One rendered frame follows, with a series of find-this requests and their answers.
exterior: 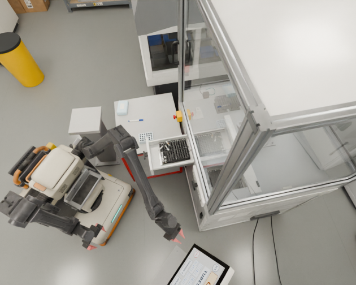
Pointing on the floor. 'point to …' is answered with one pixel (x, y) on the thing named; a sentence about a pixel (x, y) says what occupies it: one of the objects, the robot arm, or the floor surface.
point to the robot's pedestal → (92, 132)
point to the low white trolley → (150, 125)
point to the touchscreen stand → (169, 267)
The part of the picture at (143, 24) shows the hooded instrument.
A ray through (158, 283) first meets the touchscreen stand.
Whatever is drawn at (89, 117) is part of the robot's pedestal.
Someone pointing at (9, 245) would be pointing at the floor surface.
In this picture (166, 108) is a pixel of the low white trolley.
